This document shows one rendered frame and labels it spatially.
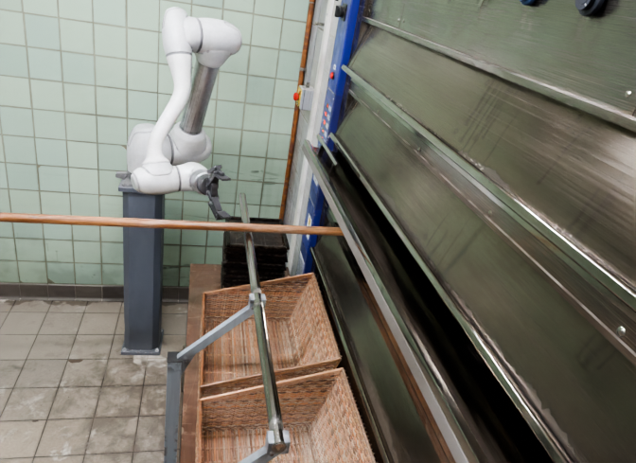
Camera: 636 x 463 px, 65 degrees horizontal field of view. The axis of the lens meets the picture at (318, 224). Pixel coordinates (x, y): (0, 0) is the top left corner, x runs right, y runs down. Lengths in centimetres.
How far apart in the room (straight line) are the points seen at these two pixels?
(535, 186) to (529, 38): 28
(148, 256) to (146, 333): 49
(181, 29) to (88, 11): 82
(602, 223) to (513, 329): 26
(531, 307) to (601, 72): 39
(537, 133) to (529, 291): 27
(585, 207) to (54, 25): 254
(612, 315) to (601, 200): 16
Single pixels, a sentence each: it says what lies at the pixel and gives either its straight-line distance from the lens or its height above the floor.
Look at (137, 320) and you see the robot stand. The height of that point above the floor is 23.
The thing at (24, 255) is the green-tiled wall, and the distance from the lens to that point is 339.
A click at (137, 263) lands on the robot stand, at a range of 268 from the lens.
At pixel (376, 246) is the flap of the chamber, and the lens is 132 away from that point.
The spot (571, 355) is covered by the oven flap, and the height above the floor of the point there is 156.
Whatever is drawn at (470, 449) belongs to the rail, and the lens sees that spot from 83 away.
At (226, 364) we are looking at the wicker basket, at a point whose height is 59.
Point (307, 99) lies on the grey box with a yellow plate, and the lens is 254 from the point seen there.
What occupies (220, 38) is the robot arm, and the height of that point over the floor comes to 173.
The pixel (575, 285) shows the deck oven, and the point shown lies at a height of 166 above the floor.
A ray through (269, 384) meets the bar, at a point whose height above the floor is 117.
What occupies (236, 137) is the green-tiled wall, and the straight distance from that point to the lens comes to 292.
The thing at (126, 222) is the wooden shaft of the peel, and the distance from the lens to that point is 175.
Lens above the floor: 200
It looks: 26 degrees down
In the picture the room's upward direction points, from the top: 10 degrees clockwise
